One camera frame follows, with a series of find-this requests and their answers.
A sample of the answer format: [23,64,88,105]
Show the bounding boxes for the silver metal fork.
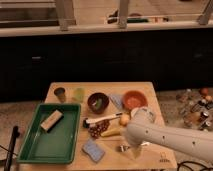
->
[115,142,150,152]

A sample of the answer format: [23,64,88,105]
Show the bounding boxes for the white plastic cup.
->
[130,107,139,117]

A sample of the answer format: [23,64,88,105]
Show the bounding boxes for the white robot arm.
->
[123,107,213,163]

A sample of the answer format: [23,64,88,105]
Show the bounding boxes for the green translucent plastic cup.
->
[73,88,85,103]

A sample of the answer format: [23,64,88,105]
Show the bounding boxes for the dark metal cup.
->
[54,87,66,103]

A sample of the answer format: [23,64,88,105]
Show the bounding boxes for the yellow toy banana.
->
[101,127,121,137]

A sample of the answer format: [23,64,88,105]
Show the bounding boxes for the yellow toy lemon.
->
[119,114,130,126]

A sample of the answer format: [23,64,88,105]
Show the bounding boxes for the toy grape bunch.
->
[88,120,110,139]

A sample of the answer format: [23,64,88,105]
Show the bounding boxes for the blue sponge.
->
[82,139,105,163]

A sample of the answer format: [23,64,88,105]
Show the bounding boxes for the orange bowl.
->
[122,90,148,110]

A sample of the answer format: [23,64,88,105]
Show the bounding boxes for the grey blue cloth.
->
[109,94,123,110]

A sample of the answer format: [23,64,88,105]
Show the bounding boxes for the dark brown bowl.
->
[87,92,109,114]

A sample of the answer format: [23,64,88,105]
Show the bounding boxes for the pile of bottles on floor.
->
[176,87,213,131]

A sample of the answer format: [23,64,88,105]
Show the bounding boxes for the green plastic tray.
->
[17,103,81,164]

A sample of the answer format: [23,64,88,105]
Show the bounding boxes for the wooden block in tray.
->
[41,110,63,131]

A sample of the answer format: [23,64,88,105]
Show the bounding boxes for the black stand pole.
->
[4,126,19,171]

